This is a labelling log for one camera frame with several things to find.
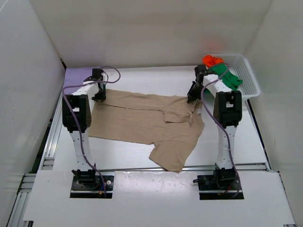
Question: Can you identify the purple t shirt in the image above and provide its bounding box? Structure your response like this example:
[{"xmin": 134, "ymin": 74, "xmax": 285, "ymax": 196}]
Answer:
[{"xmin": 63, "ymin": 67, "xmax": 92, "ymax": 87}]

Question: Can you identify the beige t shirt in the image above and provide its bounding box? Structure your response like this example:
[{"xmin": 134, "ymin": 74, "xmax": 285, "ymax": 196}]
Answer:
[{"xmin": 89, "ymin": 89, "xmax": 205, "ymax": 172}]

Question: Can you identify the orange t shirt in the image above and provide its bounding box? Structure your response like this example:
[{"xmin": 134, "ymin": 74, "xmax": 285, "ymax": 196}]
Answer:
[{"xmin": 202, "ymin": 55, "xmax": 224, "ymax": 69}]

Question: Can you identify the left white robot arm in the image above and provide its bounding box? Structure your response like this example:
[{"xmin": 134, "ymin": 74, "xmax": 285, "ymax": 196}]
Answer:
[{"xmin": 62, "ymin": 68, "xmax": 107, "ymax": 191}]

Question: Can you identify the purple cable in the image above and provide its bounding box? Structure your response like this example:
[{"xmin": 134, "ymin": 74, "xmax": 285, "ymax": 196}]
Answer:
[
  {"xmin": 62, "ymin": 66, "xmax": 121, "ymax": 197},
  {"xmin": 200, "ymin": 68, "xmax": 242, "ymax": 197}
]

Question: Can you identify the aluminium frame rail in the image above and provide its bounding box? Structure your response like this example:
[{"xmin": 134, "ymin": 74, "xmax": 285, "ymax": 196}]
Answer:
[{"xmin": 8, "ymin": 66, "xmax": 267, "ymax": 227}]

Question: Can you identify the white plastic basket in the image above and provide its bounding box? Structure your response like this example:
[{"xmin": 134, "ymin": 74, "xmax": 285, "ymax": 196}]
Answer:
[{"xmin": 211, "ymin": 53, "xmax": 260, "ymax": 101}]

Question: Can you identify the green t shirt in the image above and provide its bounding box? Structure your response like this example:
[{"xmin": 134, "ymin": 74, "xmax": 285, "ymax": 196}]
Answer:
[{"xmin": 201, "ymin": 62, "xmax": 243, "ymax": 96}]

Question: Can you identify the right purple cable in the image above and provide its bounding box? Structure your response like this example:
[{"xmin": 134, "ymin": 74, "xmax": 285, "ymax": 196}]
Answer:
[{"xmin": 200, "ymin": 68, "xmax": 242, "ymax": 197}]

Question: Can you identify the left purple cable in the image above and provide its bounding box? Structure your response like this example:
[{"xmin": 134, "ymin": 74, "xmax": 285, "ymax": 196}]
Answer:
[{"xmin": 62, "ymin": 66, "xmax": 121, "ymax": 197}]

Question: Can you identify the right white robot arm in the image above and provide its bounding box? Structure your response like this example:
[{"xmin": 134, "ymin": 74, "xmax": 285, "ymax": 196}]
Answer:
[{"xmin": 187, "ymin": 64, "xmax": 242, "ymax": 191}]

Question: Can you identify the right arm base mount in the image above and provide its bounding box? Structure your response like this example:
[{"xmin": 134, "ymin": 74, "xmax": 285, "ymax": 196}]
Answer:
[{"xmin": 193, "ymin": 167, "xmax": 244, "ymax": 201}]

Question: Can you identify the white front board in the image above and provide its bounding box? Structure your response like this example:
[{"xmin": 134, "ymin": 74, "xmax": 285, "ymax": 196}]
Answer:
[{"xmin": 24, "ymin": 170, "xmax": 295, "ymax": 227}]

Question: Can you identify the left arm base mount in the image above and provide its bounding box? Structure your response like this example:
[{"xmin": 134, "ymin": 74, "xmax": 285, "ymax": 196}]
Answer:
[{"xmin": 70, "ymin": 170, "xmax": 115, "ymax": 199}]

